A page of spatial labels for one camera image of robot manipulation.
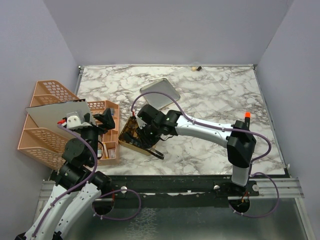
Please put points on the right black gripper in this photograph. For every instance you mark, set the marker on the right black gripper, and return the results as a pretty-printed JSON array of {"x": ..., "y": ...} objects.
[{"x": 148, "y": 142}]

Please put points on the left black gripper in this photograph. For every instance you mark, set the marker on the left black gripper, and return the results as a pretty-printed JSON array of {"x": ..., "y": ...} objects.
[{"x": 107, "y": 119}]

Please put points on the black metal tongs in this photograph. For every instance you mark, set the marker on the black metal tongs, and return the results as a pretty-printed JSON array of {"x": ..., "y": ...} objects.
[{"x": 132, "y": 140}]

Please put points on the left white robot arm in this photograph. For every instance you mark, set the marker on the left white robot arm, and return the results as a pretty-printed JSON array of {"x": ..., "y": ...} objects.
[{"x": 78, "y": 182}]

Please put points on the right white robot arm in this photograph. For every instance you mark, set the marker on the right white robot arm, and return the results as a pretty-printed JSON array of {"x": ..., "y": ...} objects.
[{"x": 235, "y": 138}]

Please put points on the gold chocolate box tray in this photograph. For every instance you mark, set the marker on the gold chocolate box tray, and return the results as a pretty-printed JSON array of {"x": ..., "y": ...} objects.
[{"x": 130, "y": 127}]

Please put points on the peach desk organizer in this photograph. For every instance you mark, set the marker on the peach desk organizer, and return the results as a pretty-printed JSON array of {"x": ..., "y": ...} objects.
[{"x": 110, "y": 143}]

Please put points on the silver tin lid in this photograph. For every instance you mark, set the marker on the silver tin lid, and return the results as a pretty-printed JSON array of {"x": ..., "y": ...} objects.
[{"x": 157, "y": 100}]

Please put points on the white board sheet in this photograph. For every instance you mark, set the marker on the white board sheet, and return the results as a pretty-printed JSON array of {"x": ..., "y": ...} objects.
[{"x": 47, "y": 116}]

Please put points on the peach mesh file rack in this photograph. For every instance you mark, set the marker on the peach mesh file rack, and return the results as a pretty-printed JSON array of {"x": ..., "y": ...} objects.
[{"x": 41, "y": 139}]

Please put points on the orange black marker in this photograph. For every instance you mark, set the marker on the orange black marker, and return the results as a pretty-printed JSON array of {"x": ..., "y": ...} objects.
[{"x": 247, "y": 119}]

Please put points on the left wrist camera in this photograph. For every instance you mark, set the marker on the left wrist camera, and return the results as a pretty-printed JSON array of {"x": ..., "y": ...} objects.
[{"x": 74, "y": 120}]

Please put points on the black mounting rail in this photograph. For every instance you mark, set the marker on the black mounting rail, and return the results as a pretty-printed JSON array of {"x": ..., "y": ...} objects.
[{"x": 158, "y": 191}]

